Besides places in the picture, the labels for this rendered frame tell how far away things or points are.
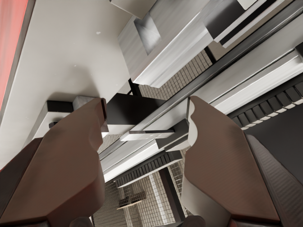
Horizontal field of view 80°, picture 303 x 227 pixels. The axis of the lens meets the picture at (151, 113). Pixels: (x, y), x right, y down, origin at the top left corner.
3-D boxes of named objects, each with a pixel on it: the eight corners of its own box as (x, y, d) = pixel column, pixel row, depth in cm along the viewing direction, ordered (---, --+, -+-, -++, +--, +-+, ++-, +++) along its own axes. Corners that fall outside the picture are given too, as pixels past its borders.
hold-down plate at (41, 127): (46, 99, 39) (48, 111, 38) (71, 102, 43) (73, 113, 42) (20, 151, 57) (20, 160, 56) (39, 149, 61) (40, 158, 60)
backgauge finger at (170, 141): (139, 115, 35) (146, 139, 33) (206, 119, 53) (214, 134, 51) (108, 140, 42) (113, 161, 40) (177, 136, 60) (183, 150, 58)
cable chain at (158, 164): (170, 151, 72) (174, 160, 71) (179, 149, 76) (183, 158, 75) (114, 180, 99) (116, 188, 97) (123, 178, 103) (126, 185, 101)
